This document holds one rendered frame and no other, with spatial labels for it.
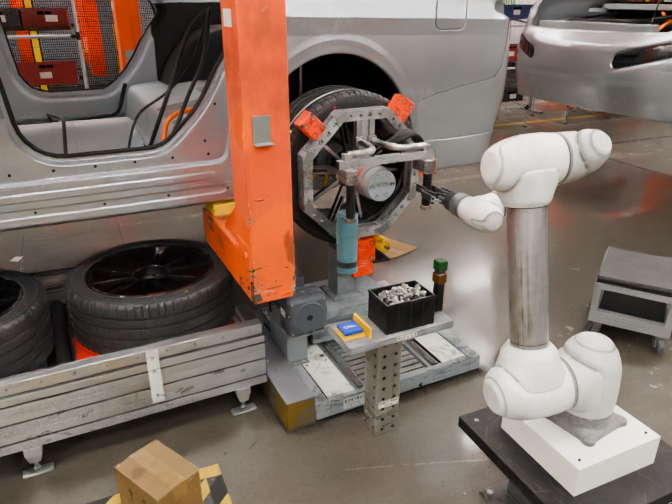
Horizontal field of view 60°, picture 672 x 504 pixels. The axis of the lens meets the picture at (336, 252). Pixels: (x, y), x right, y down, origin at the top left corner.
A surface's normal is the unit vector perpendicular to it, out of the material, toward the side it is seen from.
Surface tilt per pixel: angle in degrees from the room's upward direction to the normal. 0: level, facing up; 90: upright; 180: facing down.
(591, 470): 90
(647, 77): 89
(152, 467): 0
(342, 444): 0
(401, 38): 90
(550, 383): 73
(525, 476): 0
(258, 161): 90
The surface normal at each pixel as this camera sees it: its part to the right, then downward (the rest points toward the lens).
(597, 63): -0.84, 0.17
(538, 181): 0.26, 0.27
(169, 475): 0.00, -0.91
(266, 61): 0.44, 0.36
